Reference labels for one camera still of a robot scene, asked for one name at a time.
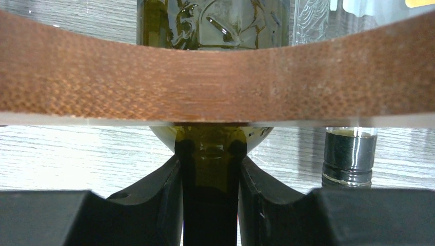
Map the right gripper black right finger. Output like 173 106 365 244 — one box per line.
239 158 434 245

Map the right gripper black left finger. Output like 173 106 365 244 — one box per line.
1 157 183 245

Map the dark wine bottle front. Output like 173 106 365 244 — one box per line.
136 1 289 245

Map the clear square liquor bottle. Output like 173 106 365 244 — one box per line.
290 0 434 188

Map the brown wooden wine rack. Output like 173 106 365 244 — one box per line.
1 12 434 128

